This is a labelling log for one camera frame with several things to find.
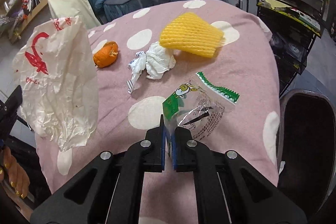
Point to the crumpled white tissue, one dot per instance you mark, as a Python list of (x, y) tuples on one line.
[(158, 64)]

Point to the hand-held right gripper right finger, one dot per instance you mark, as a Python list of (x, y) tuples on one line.
[(175, 158)]

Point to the clear green printed wrapper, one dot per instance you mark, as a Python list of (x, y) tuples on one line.
[(199, 108)]

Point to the white red printed paper bag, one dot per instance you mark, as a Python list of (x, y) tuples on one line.
[(57, 77)]

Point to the person's left hand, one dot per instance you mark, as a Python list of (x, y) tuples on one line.
[(14, 174)]

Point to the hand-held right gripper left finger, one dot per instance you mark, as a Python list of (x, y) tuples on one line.
[(163, 155)]

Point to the yellow foam fruit net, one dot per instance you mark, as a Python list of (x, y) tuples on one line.
[(189, 32)]

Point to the black trash bin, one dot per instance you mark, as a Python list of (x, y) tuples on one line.
[(307, 148)]

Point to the cream cloth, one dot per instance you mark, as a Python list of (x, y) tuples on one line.
[(71, 1)]

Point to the yellow paper pad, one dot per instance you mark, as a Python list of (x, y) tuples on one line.
[(273, 4)]

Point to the orange peel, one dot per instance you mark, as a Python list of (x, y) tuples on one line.
[(103, 57)]

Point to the blue white striped wrapper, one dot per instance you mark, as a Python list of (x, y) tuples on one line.
[(136, 66)]

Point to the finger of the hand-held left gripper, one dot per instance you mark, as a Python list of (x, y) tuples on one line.
[(10, 106)]

